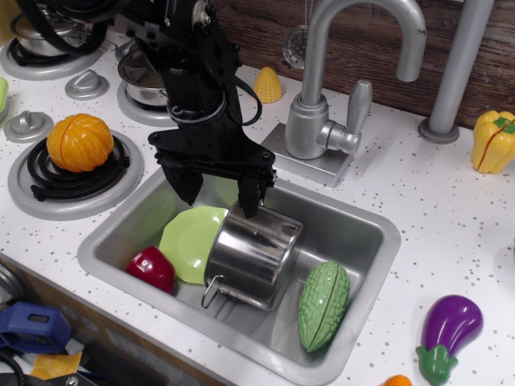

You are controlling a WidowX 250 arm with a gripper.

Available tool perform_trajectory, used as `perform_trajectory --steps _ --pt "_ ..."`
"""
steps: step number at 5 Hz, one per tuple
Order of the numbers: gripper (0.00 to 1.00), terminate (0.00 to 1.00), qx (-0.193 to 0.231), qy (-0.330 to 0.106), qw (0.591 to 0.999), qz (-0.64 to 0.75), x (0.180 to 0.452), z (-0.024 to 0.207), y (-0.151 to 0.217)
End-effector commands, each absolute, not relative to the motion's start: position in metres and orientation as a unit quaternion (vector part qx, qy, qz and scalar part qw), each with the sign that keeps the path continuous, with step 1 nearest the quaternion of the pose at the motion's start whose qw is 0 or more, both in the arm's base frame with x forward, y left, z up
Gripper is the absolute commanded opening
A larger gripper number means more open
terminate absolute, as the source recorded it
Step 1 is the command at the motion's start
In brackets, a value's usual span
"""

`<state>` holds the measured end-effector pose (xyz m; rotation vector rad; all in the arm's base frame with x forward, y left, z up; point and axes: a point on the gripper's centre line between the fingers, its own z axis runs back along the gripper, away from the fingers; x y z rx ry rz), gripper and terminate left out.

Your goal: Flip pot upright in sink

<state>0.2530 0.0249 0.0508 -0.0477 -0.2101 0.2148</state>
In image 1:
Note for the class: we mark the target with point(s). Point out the purple toy eggplant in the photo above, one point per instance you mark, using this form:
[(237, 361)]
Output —
[(450, 324)]

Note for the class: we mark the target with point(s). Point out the green toy bitter gourd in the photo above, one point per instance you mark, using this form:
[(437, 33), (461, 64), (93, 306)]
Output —
[(322, 305)]

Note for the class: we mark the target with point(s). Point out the hanging metal strainer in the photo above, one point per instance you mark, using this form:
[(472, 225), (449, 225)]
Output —
[(294, 46)]

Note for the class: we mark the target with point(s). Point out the blue clamp tool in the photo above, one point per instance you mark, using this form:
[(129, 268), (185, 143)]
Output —
[(32, 328)]

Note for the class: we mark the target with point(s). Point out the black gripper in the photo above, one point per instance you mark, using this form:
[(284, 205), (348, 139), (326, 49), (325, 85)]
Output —
[(214, 143)]

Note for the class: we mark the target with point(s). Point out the orange toy pumpkin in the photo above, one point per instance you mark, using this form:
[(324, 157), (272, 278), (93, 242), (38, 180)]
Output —
[(80, 143)]

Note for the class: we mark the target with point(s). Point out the grey stove knob lower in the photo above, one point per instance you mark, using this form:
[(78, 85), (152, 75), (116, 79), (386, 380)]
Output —
[(28, 127)]

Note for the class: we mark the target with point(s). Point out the yellow toy corn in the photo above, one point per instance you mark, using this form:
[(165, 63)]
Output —
[(267, 86)]

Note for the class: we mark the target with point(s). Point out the grey stove knob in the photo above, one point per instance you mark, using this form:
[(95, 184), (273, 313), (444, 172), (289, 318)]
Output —
[(87, 86), (28, 127)]

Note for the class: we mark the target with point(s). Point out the green plastic plate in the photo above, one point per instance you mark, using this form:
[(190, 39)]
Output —
[(187, 239)]

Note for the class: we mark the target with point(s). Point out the red toy pepper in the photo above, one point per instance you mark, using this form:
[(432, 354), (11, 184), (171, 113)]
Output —
[(152, 267)]

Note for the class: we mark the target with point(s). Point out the steel pot back left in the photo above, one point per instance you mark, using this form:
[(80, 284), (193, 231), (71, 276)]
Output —
[(32, 40)]

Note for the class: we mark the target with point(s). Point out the green object left edge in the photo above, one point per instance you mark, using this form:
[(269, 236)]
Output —
[(4, 89)]

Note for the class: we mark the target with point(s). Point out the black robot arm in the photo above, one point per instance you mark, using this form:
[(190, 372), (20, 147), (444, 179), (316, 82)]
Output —
[(184, 43)]

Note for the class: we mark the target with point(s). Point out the grey vertical pole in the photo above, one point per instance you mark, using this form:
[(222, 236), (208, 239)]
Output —
[(440, 127)]

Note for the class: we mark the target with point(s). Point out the grey stove knob upper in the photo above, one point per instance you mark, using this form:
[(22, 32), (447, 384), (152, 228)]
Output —
[(87, 86)]

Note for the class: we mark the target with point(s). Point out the back left stove burner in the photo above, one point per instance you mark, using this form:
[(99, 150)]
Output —
[(54, 71)]

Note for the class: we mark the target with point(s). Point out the front black stove burner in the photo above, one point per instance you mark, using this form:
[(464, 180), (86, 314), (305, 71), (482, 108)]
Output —
[(42, 189)]

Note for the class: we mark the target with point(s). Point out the silver toy faucet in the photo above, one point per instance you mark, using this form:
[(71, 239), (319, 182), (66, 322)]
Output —
[(311, 144)]

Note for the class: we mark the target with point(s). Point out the orange toy fruit bottom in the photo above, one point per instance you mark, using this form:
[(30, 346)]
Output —
[(397, 380)]

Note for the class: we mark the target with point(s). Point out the small steel pot on stove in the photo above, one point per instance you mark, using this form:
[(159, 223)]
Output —
[(142, 84)]

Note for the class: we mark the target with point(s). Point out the metal sink basin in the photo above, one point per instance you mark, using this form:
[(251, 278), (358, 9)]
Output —
[(240, 343)]

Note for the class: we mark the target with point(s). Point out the yellow toy bell pepper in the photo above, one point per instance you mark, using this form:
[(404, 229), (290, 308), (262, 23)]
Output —
[(493, 146)]

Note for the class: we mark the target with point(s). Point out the stainless steel pot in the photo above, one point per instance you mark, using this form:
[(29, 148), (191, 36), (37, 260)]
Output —
[(251, 258)]

